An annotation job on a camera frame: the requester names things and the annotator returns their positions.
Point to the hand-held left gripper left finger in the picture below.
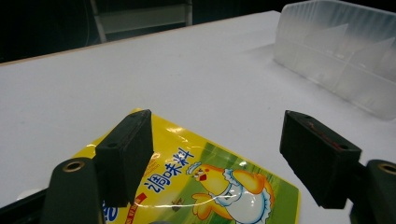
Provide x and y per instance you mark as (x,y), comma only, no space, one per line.
(121,161)

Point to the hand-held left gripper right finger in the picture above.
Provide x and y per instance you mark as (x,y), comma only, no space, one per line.
(320,155)

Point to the yellow seasoning packet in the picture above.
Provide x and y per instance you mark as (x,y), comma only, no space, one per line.
(199,186)

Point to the translucent plastic divided bin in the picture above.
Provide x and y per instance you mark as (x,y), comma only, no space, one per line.
(339,53)

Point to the metal stand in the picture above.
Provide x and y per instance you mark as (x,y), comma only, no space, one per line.
(140,18)

